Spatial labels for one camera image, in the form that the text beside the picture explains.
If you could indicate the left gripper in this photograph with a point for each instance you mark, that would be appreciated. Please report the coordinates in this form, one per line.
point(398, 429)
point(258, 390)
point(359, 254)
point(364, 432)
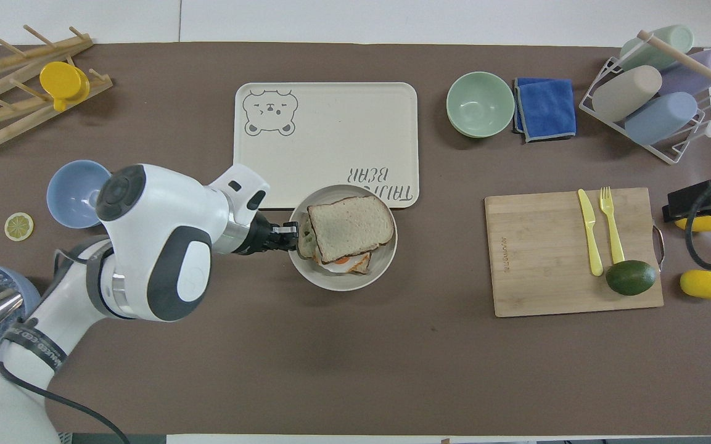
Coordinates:
point(261, 237)

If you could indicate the beige round plate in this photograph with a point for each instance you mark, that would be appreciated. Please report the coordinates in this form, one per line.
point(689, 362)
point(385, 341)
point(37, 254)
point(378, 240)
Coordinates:
point(343, 280)

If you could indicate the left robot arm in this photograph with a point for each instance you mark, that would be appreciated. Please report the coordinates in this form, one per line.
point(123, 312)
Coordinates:
point(158, 216)

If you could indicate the yellow lemon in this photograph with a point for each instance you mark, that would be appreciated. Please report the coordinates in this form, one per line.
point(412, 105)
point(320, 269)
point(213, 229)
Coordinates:
point(704, 284)
point(703, 224)

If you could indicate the green lettuce leaf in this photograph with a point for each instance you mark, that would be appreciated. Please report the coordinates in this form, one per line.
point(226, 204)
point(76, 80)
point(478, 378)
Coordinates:
point(306, 240)

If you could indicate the fried egg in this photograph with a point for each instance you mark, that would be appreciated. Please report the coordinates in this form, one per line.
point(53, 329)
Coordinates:
point(337, 264)

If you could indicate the toast bread slice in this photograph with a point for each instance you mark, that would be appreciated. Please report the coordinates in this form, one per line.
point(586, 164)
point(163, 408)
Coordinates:
point(349, 225)
point(363, 263)

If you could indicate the pale blue cup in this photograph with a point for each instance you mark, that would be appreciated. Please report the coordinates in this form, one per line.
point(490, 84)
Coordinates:
point(660, 118)

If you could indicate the cream tray with bear print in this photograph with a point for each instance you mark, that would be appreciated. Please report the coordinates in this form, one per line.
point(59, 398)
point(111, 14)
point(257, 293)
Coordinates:
point(330, 129)

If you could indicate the yellow plastic fork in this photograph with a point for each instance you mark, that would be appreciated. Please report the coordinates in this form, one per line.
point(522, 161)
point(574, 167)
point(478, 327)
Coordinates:
point(613, 234)

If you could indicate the green avocado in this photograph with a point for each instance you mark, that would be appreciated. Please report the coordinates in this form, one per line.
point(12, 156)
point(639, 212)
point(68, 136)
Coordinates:
point(631, 277)

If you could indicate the pale purple cup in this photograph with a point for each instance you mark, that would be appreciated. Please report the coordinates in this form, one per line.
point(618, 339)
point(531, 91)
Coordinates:
point(710, 61)

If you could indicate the yellow plastic knife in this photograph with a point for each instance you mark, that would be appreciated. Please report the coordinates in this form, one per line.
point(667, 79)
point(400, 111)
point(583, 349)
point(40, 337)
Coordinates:
point(589, 234)

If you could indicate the beige cup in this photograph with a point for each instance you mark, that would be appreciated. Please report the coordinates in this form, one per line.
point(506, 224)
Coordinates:
point(626, 92)

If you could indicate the pale green cup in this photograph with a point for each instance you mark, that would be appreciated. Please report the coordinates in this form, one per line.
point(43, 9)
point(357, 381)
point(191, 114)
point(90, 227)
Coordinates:
point(663, 43)

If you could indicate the light blue bowl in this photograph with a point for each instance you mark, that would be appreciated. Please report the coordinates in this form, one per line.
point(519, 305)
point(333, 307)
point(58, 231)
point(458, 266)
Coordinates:
point(71, 197)

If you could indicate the wooden cutting board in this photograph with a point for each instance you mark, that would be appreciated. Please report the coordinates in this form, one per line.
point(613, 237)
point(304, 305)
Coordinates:
point(540, 259)

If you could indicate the blue cloth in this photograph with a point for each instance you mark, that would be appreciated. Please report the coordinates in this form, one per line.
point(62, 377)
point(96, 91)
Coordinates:
point(546, 108)

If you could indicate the lemon slice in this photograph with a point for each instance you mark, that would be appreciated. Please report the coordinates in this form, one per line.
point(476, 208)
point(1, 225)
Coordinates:
point(18, 226)

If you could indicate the light green bowl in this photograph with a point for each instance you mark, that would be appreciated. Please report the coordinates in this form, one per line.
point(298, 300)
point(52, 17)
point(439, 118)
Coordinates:
point(480, 105)

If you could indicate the yellow cup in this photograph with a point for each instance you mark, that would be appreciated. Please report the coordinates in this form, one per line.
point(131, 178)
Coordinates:
point(59, 80)

